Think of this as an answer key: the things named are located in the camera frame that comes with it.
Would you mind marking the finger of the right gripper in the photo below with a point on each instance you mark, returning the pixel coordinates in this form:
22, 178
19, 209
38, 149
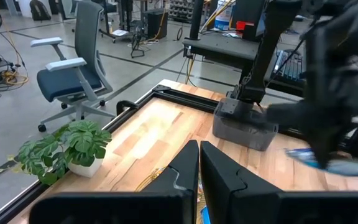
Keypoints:
337, 140
314, 143

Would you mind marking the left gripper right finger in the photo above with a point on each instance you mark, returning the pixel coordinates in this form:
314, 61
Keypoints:
225, 186

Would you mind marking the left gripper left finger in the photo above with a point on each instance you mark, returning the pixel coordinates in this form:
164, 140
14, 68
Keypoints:
179, 174

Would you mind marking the blue granola bar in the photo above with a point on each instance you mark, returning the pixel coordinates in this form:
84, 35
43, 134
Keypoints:
346, 168
204, 217

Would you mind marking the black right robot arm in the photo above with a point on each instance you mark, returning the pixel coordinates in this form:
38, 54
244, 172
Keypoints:
269, 46

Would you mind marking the grey keyboard desk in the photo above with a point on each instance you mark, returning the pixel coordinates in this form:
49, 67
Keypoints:
284, 85

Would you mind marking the backlit computer keyboard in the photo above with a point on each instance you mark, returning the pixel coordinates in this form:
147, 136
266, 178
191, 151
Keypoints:
289, 67

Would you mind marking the clear plastic bin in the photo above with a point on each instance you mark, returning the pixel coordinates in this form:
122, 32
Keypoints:
244, 133

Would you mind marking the potted green plant white pot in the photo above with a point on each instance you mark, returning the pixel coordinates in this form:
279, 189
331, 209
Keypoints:
82, 140

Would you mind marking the red box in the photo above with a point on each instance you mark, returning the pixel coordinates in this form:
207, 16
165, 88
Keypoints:
244, 25

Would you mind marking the black monitor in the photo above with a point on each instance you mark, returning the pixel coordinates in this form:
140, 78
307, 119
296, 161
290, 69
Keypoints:
244, 12

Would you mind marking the blue and white bucket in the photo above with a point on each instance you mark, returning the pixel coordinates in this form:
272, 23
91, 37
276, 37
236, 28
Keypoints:
224, 18

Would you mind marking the blue grey office chair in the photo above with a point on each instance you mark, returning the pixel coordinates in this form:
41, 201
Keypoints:
67, 81

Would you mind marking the black computer tower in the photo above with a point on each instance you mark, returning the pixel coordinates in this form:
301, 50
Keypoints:
157, 25

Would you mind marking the black pole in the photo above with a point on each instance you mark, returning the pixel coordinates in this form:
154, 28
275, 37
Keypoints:
196, 18

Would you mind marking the black backpack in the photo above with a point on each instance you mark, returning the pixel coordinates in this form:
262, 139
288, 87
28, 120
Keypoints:
39, 11

